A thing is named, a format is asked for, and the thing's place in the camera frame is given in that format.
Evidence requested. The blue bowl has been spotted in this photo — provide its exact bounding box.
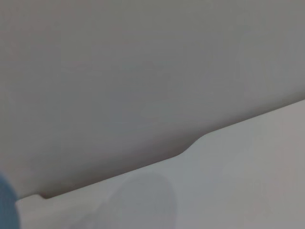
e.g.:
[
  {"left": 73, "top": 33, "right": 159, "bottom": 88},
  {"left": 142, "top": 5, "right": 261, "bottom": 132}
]
[{"left": 0, "top": 170, "right": 21, "bottom": 229}]

